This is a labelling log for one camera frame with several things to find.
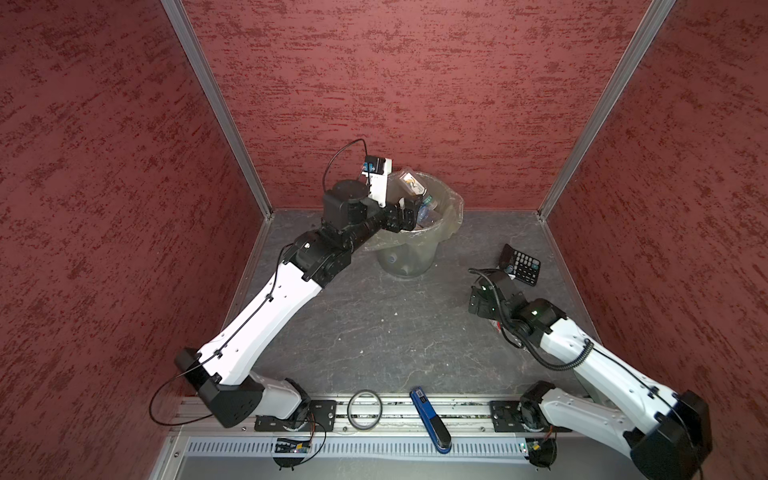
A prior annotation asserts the green white label small bottle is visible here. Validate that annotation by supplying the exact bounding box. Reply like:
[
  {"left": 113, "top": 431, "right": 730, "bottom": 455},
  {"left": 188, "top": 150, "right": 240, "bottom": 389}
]
[{"left": 387, "top": 168, "right": 428, "bottom": 203}]

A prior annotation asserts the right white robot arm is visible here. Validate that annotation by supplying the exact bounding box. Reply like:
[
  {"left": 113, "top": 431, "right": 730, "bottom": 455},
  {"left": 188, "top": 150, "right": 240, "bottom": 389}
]
[{"left": 468, "top": 269, "right": 713, "bottom": 479}]

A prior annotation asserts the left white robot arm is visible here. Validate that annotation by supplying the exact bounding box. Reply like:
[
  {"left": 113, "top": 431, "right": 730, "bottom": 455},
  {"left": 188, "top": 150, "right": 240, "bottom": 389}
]
[{"left": 175, "top": 180, "right": 423, "bottom": 428}]

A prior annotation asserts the clear plastic bin liner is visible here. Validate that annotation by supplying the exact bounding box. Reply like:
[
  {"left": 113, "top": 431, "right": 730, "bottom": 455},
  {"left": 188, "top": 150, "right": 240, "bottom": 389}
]
[{"left": 362, "top": 171, "right": 464, "bottom": 252}]

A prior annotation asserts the grey plastic waste bin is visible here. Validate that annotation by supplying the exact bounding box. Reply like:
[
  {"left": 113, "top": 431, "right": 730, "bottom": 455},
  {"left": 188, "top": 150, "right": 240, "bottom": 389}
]
[{"left": 373, "top": 193, "right": 443, "bottom": 278}]

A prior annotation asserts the black desk calculator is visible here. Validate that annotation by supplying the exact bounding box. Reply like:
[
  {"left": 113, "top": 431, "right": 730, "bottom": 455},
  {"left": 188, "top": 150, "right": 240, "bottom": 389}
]
[{"left": 498, "top": 244, "right": 541, "bottom": 286}]

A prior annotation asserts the blue black handheld tool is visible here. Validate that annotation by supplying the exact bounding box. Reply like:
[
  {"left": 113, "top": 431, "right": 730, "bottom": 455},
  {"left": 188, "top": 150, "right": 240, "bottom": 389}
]
[{"left": 410, "top": 387, "right": 452, "bottom": 454}]

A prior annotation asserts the right small circuit board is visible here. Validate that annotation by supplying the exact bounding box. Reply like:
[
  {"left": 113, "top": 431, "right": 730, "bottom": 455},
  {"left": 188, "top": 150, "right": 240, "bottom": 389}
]
[{"left": 526, "top": 437, "right": 558, "bottom": 469}]

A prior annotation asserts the small circuit board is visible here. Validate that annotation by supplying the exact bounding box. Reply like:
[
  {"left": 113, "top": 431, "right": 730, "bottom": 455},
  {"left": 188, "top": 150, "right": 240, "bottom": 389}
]
[
  {"left": 272, "top": 438, "right": 312, "bottom": 470},
  {"left": 526, "top": 437, "right": 558, "bottom": 469}
]

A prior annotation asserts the left small circuit board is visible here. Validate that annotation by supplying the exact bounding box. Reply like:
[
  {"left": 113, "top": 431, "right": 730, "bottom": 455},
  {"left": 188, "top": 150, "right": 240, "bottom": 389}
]
[{"left": 272, "top": 438, "right": 312, "bottom": 470}]

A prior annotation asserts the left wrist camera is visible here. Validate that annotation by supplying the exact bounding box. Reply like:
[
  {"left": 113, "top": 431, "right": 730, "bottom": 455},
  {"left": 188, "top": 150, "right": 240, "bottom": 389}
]
[{"left": 362, "top": 155, "right": 393, "bottom": 208}]

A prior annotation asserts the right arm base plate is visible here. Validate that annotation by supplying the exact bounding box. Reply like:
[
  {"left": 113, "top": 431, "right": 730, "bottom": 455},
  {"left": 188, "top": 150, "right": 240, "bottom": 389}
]
[{"left": 489, "top": 399, "right": 571, "bottom": 436}]

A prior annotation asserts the black rubber ring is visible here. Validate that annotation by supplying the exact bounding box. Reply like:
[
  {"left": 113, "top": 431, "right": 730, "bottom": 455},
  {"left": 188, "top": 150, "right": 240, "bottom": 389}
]
[{"left": 346, "top": 389, "right": 384, "bottom": 431}]

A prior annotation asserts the aluminium front rail frame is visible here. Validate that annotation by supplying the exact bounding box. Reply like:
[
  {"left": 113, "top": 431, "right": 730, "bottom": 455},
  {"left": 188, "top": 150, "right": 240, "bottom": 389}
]
[{"left": 149, "top": 393, "right": 679, "bottom": 480}]

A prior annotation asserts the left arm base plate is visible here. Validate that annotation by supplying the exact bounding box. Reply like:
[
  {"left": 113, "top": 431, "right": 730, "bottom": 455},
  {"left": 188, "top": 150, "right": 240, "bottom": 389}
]
[{"left": 254, "top": 400, "right": 337, "bottom": 433}]

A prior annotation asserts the left corner aluminium post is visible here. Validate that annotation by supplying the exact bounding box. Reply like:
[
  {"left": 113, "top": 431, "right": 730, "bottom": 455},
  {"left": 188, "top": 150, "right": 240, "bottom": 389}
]
[{"left": 161, "top": 0, "right": 274, "bottom": 222}]

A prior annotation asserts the corner aluminium post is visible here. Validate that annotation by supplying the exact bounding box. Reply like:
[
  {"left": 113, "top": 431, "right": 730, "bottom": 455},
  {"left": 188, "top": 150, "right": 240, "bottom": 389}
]
[
  {"left": 161, "top": 0, "right": 274, "bottom": 222},
  {"left": 538, "top": 0, "right": 676, "bottom": 222}
]

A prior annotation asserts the right corner aluminium post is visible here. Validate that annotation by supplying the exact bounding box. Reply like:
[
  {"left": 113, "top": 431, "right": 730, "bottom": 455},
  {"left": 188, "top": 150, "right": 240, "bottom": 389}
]
[{"left": 538, "top": 0, "right": 676, "bottom": 222}]

